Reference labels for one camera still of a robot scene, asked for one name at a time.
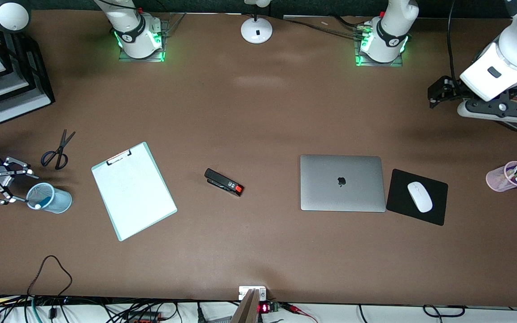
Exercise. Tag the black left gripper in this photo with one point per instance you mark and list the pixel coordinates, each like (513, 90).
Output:
(448, 89)

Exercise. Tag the blue marker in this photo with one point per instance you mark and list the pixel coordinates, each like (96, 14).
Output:
(38, 206)

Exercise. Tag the silver laptop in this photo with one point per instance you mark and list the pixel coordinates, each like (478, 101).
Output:
(343, 193)

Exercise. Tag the light blue mesh cup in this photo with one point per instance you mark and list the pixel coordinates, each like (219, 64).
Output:
(61, 202)

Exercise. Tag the black stacked paper tray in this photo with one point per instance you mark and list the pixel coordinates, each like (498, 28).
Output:
(38, 85)

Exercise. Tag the pink translucent pen cup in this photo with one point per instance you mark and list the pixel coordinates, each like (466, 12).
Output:
(496, 179)

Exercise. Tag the white computer mouse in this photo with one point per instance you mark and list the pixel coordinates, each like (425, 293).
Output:
(420, 197)

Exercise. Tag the black mouse pad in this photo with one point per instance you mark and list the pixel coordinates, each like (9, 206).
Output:
(397, 197)

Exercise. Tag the teal clipboard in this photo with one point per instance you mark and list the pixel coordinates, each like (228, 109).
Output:
(120, 238)

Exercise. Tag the white clipboard paper sheet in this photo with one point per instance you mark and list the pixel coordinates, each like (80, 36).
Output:
(137, 197)

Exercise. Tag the orange power strip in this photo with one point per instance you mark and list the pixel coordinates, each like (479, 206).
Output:
(144, 317)

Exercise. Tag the white lamp base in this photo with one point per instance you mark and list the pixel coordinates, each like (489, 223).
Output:
(256, 31)

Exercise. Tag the black stapler red tip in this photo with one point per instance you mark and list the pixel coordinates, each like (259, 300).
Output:
(222, 181)

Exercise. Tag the white socket block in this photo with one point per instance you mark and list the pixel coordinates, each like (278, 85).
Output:
(245, 291)

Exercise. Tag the red clip lead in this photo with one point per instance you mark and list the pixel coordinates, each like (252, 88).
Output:
(296, 308)

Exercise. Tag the red display circuit board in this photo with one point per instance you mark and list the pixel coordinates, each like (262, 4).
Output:
(269, 307)

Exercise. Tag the wooden bracket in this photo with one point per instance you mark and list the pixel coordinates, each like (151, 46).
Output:
(247, 309)

